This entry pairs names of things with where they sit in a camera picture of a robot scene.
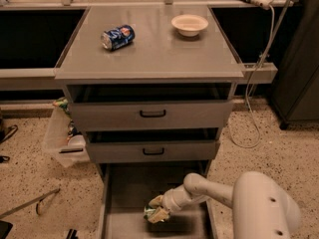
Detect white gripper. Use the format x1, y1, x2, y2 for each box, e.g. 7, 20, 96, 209
148, 185, 192, 224

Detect crushed green can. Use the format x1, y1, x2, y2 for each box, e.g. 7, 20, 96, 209
144, 205, 156, 220

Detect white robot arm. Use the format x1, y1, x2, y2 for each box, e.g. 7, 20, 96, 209
145, 171, 301, 239

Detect bottom grey drawer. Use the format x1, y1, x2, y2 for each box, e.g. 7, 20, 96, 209
97, 161, 214, 239

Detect grey drawer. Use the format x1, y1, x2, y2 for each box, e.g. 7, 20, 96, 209
67, 83, 232, 131
97, 161, 214, 239
87, 127, 219, 163

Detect middle grey drawer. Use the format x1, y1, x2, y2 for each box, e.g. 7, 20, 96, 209
87, 127, 219, 163

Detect top grey drawer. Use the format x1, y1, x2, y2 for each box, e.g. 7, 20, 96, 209
67, 83, 232, 131

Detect grey drawer cabinet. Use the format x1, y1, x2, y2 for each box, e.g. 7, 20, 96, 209
54, 5, 246, 179

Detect blue soda can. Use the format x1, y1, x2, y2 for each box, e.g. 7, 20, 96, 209
101, 25, 135, 51

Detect clear plastic trash bin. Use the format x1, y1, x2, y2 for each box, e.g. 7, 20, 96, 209
42, 97, 90, 167

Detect grey metal bar on floor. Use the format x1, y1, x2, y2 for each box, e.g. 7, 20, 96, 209
0, 188, 60, 219

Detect dark side cabinet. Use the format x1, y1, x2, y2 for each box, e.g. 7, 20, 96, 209
270, 0, 319, 129

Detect white bowl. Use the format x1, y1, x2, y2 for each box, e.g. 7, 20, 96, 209
171, 14, 208, 37

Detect black strap on floor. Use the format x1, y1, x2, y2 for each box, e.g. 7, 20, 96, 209
0, 123, 20, 145

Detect white power cable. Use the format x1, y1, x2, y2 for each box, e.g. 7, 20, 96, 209
228, 4, 277, 149

